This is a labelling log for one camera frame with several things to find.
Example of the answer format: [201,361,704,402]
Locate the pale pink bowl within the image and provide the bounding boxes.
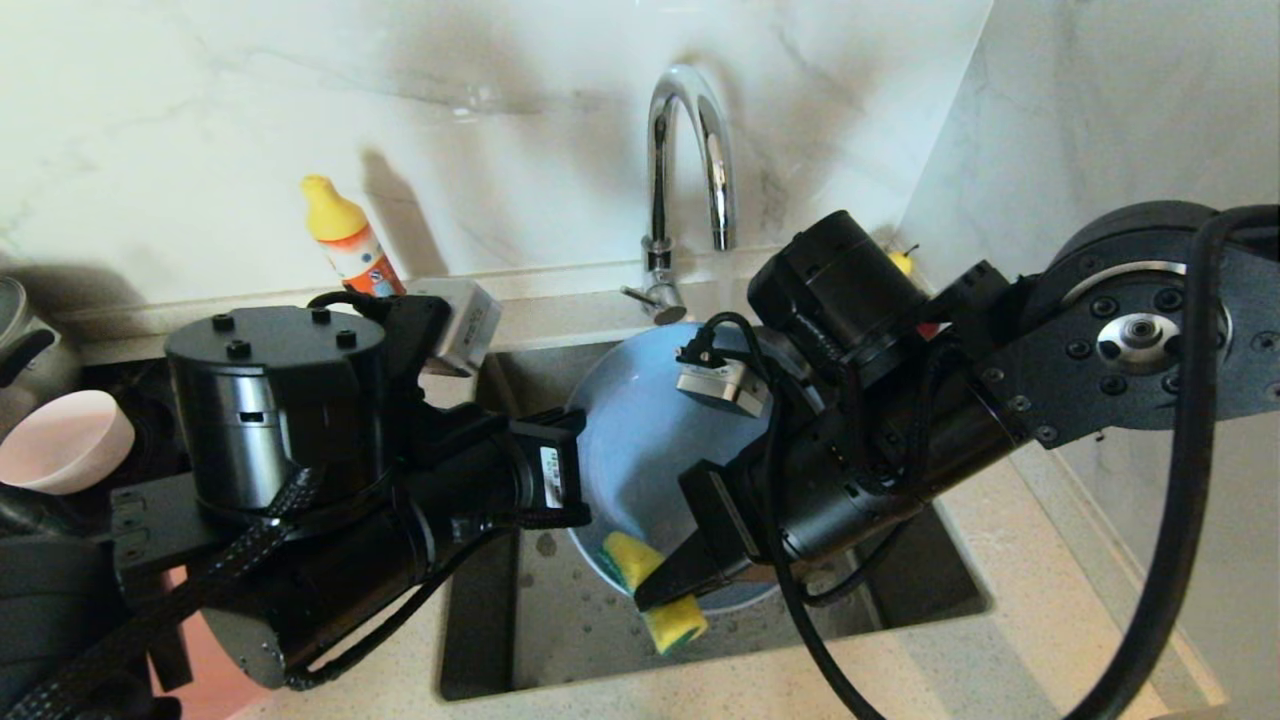
[0,390,136,496]

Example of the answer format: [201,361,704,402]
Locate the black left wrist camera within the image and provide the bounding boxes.
[415,278,504,379]

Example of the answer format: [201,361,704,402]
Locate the stainless steel sink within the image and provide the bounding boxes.
[438,340,991,701]

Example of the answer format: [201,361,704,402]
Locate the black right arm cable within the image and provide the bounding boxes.
[680,205,1280,720]

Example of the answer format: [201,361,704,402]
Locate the pink plate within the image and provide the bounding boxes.
[150,565,261,720]

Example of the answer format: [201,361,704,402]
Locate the orange dish soap bottle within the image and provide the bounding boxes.
[300,175,409,299]

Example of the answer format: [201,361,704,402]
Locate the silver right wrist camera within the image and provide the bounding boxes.
[675,345,773,419]

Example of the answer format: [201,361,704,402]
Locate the chrome gooseneck faucet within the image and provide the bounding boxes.
[620,64,739,326]

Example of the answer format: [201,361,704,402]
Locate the blue grey plate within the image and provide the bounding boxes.
[565,322,791,613]

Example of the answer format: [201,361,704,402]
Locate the metal pot black handle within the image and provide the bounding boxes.
[0,275,81,431]

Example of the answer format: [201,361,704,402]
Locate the yellow green sponge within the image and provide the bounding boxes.
[600,531,709,656]

